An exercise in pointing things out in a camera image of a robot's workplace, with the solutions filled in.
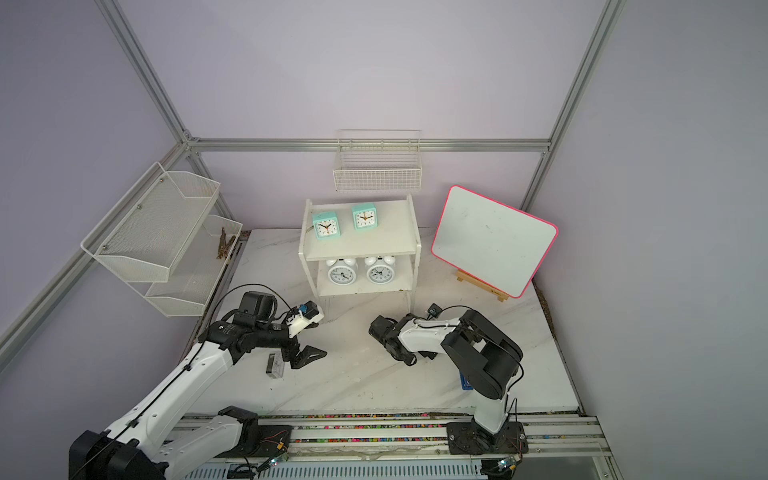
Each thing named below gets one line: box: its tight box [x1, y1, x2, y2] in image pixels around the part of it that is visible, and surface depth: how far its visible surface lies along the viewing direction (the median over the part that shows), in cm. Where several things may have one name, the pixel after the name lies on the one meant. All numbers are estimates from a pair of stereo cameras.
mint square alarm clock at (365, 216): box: [352, 202, 378, 231], surface depth 75 cm
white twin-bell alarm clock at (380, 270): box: [364, 256, 396, 285], surface depth 82 cm
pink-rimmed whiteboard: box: [430, 185, 558, 299], surface depth 91 cm
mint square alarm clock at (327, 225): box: [312, 211, 341, 241], surface depth 73 cm
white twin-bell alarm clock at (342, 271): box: [326, 258, 358, 287], surface depth 82 cm
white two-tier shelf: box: [298, 194, 422, 297], surface depth 78 cm
